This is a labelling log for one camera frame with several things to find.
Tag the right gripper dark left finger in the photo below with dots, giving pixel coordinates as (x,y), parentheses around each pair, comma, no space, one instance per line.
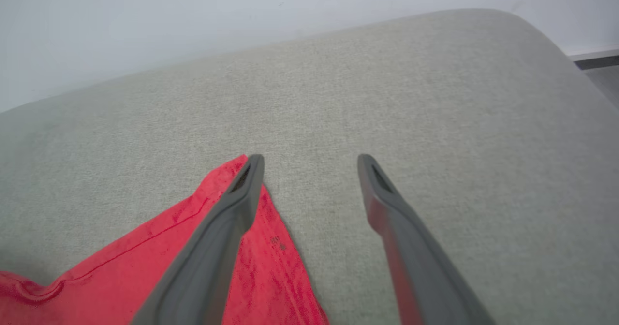
(208,257)

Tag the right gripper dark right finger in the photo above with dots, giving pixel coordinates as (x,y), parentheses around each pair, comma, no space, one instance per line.
(416,257)

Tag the red shirt with white sleeves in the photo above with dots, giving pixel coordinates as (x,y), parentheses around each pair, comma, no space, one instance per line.
(121,276)

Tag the grey fabric sofa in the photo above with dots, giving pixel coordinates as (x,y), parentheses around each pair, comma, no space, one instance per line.
(387,97)

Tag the dark wall baseboard strip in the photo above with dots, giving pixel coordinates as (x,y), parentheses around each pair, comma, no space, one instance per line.
(597,60)

